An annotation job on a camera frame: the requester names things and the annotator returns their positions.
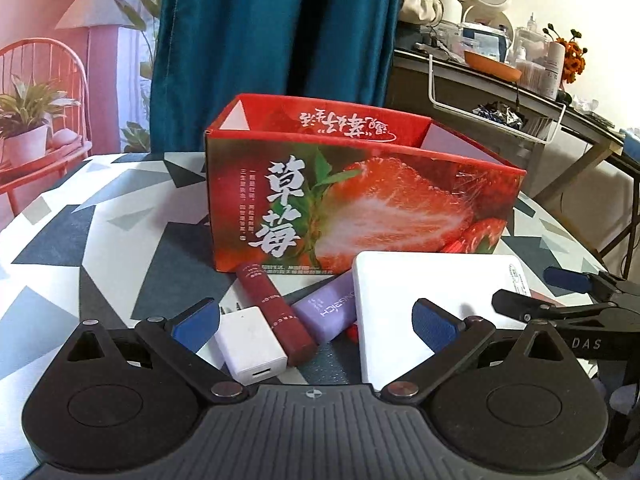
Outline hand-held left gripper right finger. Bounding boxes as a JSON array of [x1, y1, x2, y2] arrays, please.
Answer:
[[381, 298, 581, 403]]

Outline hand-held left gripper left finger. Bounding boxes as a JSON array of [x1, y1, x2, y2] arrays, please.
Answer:
[[65, 297, 248, 402]]

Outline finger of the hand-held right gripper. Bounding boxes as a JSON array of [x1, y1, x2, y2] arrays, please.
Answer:
[[491, 287, 608, 328], [544, 265, 640, 307]]

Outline white box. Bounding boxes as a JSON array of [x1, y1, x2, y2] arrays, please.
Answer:
[[352, 251, 532, 386]]

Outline purple tube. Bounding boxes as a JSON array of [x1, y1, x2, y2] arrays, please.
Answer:
[[291, 274, 358, 343]]

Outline red strawberry print cardboard box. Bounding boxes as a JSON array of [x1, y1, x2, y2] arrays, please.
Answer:
[[204, 92, 527, 277]]

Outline white charger plug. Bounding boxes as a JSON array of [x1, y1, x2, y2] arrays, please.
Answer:
[[216, 302, 289, 386]]

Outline dark red tube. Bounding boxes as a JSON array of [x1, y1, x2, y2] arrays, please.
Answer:
[[237, 261, 318, 367]]

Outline dark wrapped packets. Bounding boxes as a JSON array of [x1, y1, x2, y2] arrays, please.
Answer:
[[473, 102, 526, 128]]

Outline white bottle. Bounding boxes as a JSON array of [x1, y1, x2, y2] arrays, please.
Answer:
[[542, 42, 566, 101]]

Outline orange artificial flowers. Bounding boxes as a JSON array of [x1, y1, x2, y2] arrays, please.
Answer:
[[542, 22, 587, 86]]

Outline orange bowl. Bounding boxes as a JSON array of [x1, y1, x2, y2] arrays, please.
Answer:
[[464, 49, 523, 81]]

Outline white brush holder cup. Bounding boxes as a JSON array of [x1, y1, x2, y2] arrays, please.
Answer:
[[432, 0, 464, 23]]

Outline teal curtain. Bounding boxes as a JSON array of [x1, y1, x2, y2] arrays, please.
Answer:
[[149, 0, 406, 153]]

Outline beige pouch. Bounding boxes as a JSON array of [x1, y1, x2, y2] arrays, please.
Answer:
[[402, 0, 444, 26]]

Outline white wire basket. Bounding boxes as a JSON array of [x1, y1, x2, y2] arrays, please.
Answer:
[[427, 52, 568, 143]]

